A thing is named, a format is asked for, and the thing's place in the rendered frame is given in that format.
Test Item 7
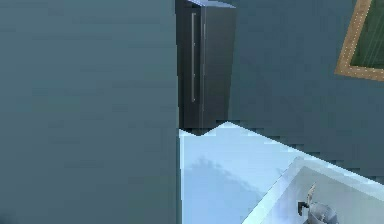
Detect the grey metal kettle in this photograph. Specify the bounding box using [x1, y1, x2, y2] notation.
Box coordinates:
[297, 182, 340, 224]

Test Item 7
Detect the wood framed green picture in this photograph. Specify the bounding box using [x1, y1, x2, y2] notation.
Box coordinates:
[334, 0, 384, 82]

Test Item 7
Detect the dark grey fridge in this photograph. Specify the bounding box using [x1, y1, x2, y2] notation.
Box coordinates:
[175, 0, 238, 136]

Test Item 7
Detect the grey fridge handle bar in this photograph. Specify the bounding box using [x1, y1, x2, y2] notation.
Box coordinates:
[190, 11, 197, 103]

